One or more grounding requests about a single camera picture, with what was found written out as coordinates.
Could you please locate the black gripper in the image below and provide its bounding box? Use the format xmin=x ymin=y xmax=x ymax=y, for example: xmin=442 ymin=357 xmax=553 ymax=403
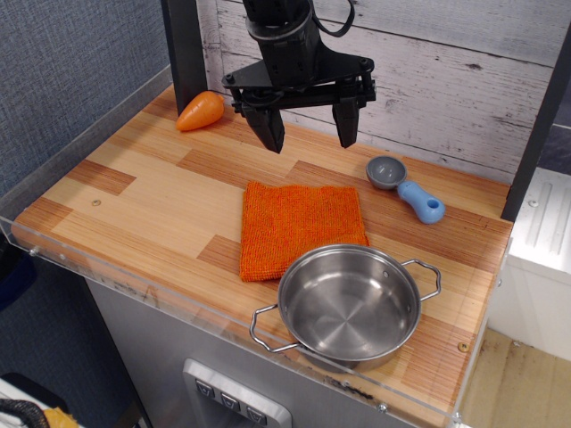
xmin=222 ymin=12 xmax=376 ymax=153

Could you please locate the orange knitted cloth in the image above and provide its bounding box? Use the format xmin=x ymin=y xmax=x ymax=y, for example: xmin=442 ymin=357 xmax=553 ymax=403
xmin=239 ymin=182 xmax=369 ymax=282

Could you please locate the stainless steel pot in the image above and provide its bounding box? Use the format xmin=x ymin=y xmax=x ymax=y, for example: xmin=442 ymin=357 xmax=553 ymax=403
xmin=274 ymin=244 xmax=442 ymax=370

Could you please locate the yellow black object bottom left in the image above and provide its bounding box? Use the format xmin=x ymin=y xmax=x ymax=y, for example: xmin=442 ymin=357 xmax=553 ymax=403
xmin=1 ymin=399 xmax=80 ymax=428

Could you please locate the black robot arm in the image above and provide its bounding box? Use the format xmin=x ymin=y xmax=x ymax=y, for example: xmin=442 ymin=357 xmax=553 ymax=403
xmin=222 ymin=1 xmax=376 ymax=152

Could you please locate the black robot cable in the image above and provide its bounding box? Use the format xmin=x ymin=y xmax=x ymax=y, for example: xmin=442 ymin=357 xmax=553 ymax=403
xmin=310 ymin=0 xmax=353 ymax=38

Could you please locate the blue grey toy scoop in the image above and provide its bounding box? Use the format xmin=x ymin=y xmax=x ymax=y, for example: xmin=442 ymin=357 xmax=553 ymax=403
xmin=366 ymin=155 xmax=446 ymax=225

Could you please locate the white ridged side cabinet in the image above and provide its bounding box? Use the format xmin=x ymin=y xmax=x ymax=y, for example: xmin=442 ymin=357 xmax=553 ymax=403
xmin=488 ymin=168 xmax=570 ymax=360

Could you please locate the orange plastic carrot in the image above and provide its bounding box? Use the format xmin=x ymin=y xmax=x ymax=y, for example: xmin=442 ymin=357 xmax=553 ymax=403
xmin=176 ymin=91 xmax=225 ymax=131

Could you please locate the dark vertical post right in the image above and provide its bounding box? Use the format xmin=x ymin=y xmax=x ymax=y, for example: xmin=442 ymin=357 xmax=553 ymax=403
xmin=501 ymin=28 xmax=570 ymax=222

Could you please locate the grey cabinet with dispenser panel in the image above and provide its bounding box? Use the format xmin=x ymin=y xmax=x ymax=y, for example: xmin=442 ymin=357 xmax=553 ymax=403
xmin=88 ymin=281 xmax=452 ymax=427

